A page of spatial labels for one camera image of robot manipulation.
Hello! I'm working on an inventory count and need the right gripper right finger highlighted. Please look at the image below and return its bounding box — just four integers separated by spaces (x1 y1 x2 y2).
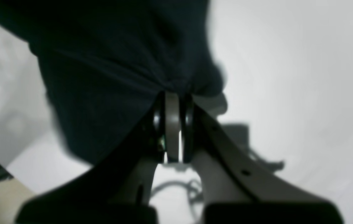
181 95 343 224

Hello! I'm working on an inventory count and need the black t-shirt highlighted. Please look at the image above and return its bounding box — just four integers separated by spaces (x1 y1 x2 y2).
0 0 224 164

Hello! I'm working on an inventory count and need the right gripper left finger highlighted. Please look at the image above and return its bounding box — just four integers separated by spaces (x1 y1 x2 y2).
15 92 181 224

